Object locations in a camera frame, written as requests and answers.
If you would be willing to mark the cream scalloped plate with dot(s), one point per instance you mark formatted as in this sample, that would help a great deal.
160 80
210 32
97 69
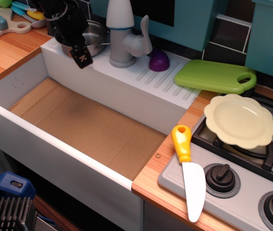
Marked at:
239 121

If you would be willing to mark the white toy sink basin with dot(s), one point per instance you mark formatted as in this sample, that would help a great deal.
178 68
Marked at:
151 98

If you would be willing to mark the green plastic cutting board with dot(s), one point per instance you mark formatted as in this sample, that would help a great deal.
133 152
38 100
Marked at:
216 77

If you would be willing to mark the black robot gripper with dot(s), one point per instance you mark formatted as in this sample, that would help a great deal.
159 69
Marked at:
70 24

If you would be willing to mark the black ribbed heat sink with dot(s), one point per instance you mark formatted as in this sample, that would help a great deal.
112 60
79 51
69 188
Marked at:
17 214

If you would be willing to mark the grey toy faucet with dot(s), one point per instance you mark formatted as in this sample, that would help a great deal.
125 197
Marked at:
126 46

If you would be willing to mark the blue toy utensil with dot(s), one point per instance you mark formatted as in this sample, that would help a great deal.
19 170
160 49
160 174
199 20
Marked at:
22 9

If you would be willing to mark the teal cabinet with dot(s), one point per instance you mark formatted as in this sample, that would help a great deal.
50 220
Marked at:
260 46
186 22

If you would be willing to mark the blue clamp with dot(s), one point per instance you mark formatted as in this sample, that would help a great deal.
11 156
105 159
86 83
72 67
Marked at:
12 185

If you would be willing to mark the black burner grate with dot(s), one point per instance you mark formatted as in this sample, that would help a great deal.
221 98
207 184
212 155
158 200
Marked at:
259 160

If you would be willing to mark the grey toy stove top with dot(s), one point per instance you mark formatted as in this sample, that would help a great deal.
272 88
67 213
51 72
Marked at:
241 211

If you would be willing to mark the stainless steel pot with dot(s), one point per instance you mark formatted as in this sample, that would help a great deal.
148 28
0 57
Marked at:
96 39

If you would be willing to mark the purple toy eggplant half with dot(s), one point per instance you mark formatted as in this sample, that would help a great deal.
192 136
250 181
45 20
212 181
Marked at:
159 60

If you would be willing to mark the green toy vegetable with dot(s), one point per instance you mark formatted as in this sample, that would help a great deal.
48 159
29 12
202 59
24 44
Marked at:
5 3

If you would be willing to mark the yellow handled toy knife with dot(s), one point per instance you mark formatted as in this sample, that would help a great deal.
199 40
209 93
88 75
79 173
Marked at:
193 173

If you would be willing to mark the yellow toy corn spoon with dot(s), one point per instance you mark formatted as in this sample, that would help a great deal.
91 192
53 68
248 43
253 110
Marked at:
36 18

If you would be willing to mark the teal cabinet right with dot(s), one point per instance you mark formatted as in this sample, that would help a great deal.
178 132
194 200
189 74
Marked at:
260 46

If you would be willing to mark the brown cardboard sheet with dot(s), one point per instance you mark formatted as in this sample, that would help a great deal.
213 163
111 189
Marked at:
116 141

